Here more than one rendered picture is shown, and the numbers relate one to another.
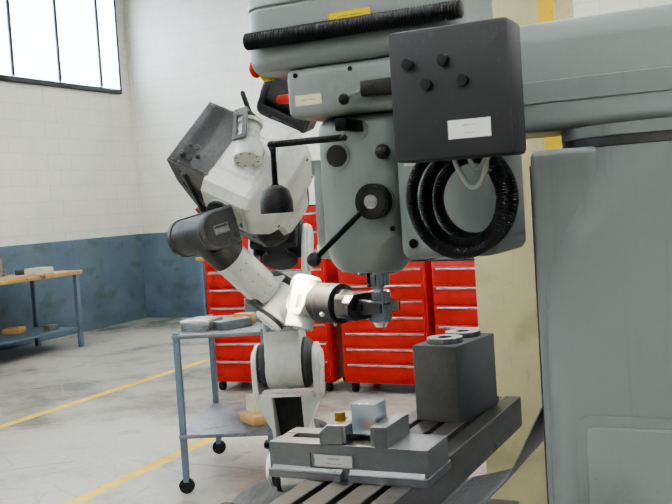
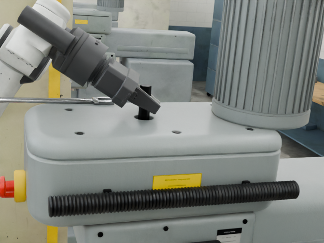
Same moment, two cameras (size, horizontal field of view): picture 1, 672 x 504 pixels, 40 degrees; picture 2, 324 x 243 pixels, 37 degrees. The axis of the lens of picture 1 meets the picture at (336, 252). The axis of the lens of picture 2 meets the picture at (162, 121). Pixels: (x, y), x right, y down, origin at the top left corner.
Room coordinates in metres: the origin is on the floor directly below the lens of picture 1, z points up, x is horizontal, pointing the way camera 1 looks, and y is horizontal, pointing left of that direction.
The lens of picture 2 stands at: (1.29, 0.51, 2.15)
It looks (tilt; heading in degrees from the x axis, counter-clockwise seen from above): 17 degrees down; 315
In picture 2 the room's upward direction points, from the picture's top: 5 degrees clockwise
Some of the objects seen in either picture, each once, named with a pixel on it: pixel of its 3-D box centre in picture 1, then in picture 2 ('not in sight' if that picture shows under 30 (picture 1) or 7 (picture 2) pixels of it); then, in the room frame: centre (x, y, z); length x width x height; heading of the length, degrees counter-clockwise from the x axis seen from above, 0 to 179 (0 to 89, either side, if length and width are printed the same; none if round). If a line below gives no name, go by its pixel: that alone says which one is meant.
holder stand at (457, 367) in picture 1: (455, 372); not in sight; (2.35, -0.28, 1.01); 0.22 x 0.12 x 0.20; 146
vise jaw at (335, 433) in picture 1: (344, 427); not in sight; (1.89, 0.00, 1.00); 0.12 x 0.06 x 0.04; 155
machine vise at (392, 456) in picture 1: (357, 444); not in sight; (1.88, -0.02, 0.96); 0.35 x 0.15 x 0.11; 65
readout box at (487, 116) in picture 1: (455, 93); not in sight; (1.52, -0.21, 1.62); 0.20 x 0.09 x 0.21; 64
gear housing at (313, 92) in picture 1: (385, 90); (156, 213); (1.93, -0.12, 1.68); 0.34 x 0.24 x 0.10; 64
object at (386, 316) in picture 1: (380, 308); not in sight; (1.95, -0.08, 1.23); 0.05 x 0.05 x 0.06
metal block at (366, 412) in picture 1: (369, 415); not in sight; (1.87, -0.05, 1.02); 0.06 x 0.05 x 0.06; 155
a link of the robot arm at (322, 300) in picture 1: (348, 305); not in sight; (2.01, -0.02, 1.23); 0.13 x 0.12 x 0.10; 135
